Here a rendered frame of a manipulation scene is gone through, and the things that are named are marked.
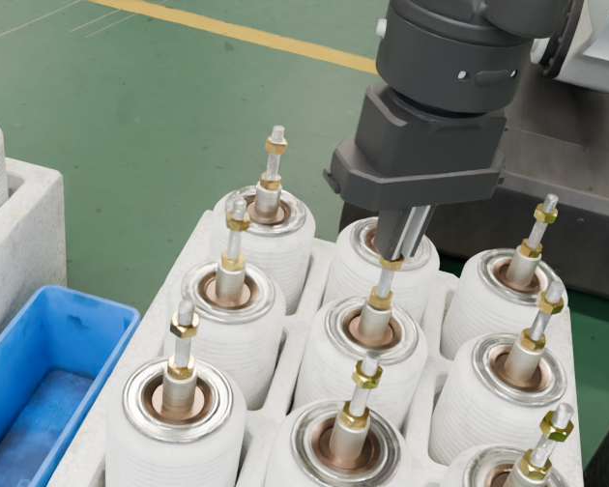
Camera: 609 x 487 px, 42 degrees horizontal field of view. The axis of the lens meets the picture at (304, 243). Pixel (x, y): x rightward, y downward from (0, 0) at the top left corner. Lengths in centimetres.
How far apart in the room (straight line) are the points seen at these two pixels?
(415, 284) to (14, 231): 39
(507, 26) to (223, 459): 33
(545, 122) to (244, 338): 72
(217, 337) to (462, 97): 27
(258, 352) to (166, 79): 91
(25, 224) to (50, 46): 77
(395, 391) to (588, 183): 51
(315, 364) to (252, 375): 6
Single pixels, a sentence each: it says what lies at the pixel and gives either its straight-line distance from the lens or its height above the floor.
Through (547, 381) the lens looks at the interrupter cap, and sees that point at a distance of 64.
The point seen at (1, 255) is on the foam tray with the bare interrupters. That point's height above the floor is 16.
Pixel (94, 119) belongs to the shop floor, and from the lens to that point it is 134.
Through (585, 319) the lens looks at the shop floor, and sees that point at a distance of 115.
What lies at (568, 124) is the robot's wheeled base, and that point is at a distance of 123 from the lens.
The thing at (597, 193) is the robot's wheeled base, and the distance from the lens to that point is 103.
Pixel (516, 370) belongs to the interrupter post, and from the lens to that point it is 63.
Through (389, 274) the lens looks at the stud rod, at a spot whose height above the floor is 31.
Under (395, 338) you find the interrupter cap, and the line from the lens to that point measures 63.
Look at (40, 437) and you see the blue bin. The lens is 85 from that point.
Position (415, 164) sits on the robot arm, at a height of 43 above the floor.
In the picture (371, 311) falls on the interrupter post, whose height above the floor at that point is 28.
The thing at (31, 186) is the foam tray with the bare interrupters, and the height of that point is 18.
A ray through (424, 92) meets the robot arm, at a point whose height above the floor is 48.
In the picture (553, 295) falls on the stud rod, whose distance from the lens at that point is 59.
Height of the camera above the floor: 68
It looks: 38 degrees down
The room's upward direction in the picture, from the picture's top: 11 degrees clockwise
